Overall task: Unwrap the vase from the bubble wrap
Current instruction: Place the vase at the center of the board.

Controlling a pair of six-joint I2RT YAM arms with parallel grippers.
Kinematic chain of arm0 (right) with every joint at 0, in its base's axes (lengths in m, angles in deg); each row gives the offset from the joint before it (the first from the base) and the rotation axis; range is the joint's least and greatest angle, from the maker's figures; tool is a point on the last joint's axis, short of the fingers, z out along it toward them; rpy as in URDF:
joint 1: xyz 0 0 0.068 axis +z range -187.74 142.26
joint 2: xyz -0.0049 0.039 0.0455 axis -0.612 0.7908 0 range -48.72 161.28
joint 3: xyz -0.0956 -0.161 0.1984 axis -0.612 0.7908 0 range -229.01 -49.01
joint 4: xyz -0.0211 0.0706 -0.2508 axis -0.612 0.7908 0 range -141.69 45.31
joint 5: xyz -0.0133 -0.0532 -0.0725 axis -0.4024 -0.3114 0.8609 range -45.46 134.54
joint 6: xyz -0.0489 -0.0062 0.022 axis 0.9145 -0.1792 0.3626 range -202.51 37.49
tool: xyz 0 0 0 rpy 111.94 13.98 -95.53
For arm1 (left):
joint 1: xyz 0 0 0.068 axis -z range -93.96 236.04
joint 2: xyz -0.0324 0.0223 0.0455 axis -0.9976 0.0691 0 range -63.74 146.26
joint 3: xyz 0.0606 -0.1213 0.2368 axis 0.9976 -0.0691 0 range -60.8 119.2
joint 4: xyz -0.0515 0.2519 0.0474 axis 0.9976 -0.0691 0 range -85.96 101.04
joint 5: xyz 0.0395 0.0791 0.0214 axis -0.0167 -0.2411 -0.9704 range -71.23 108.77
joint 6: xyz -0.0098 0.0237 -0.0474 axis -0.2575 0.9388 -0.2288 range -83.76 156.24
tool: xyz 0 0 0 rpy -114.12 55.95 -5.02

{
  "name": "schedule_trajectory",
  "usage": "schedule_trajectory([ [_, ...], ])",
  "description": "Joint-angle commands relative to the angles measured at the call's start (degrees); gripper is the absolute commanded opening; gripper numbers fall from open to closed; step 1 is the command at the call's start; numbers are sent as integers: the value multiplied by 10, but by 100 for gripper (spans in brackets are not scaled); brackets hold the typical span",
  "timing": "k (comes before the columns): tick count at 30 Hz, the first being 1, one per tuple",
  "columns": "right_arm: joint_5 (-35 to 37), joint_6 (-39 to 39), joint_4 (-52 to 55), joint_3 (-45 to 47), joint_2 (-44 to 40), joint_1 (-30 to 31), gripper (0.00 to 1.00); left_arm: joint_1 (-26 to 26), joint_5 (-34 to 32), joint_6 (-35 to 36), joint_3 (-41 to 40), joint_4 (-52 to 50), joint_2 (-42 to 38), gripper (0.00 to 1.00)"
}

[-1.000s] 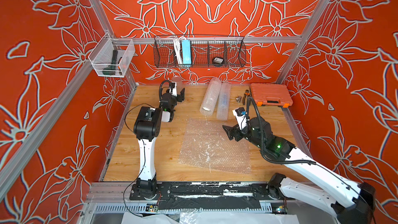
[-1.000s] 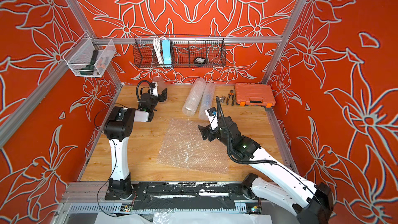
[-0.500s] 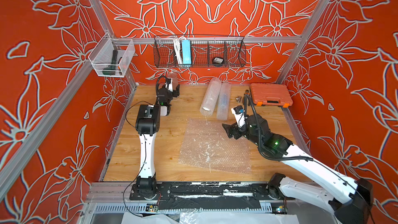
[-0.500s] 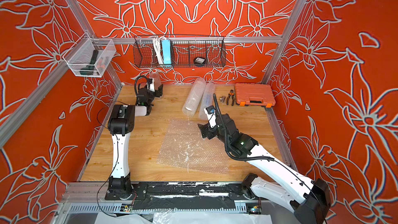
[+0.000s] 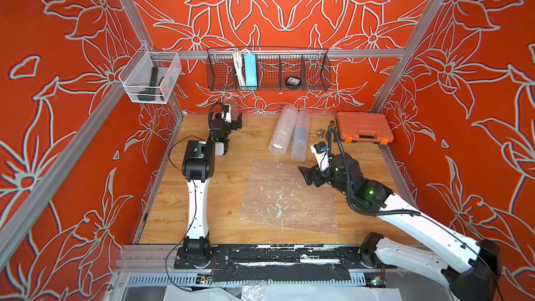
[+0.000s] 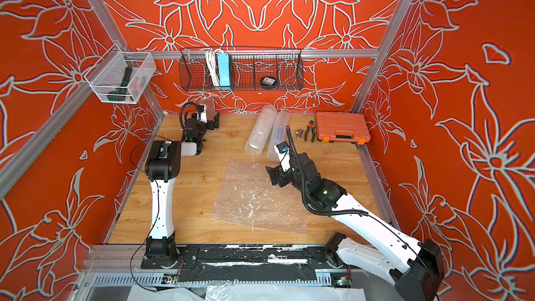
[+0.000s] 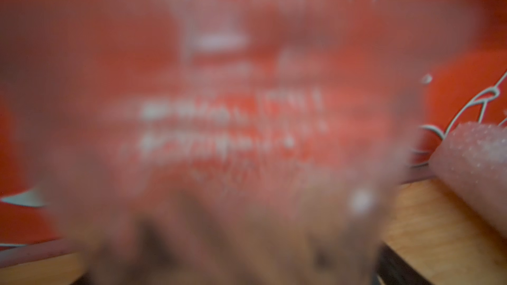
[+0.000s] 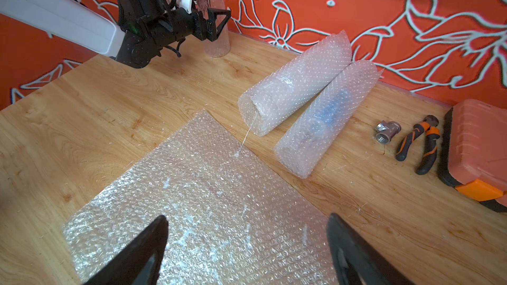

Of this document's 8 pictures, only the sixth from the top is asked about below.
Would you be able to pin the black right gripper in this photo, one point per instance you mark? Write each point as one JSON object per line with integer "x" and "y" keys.
{"x": 278, "y": 172}

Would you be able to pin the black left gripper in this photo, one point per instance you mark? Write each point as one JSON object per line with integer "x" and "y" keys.
{"x": 214, "y": 123}

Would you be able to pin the clear glass vase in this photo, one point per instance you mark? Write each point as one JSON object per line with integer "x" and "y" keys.
{"x": 210, "y": 106}

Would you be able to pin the bubble wrap sheet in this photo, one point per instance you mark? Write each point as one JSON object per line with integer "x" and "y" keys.
{"x": 247, "y": 198}

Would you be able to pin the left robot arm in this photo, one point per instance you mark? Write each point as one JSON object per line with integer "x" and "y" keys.
{"x": 162, "y": 167}

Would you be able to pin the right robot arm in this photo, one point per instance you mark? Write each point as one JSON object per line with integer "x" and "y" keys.
{"x": 414, "y": 268}

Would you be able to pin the small metal fitting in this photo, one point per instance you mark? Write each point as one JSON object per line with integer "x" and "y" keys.
{"x": 299, "y": 133}

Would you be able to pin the light blue box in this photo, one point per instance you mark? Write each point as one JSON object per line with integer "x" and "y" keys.
{"x": 224, "y": 66}

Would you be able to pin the small black device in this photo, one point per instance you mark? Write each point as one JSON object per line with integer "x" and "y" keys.
{"x": 268, "y": 82}

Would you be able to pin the orange tool case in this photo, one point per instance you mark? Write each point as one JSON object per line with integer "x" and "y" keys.
{"x": 334, "y": 126}

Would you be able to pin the clear acrylic box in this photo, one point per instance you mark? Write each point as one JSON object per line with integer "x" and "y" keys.
{"x": 106, "y": 74}

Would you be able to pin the aluminium horizontal back bar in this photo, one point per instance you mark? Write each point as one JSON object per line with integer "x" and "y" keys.
{"x": 305, "y": 54}

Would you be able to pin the aluminium left side bar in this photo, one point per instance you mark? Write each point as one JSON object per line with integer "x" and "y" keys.
{"x": 38, "y": 142}

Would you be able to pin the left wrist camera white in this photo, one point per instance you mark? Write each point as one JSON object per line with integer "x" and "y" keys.
{"x": 202, "y": 115}

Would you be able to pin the orange handled pliers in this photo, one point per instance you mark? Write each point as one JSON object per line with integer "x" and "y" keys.
{"x": 310, "y": 130}

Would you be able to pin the black wire basket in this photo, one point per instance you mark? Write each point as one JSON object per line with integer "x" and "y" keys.
{"x": 201, "y": 73}

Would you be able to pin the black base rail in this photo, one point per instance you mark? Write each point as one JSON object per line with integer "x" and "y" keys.
{"x": 252, "y": 264}

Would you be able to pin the aluminium frame post left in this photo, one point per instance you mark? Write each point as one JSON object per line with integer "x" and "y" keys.
{"x": 116, "y": 37}

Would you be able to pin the aluminium frame post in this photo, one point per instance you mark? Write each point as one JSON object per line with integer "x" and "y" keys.
{"x": 385, "y": 45}
{"x": 116, "y": 37}

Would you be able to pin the aluminium frame post right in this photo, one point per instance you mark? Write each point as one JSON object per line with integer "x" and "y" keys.
{"x": 385, "y": 45}

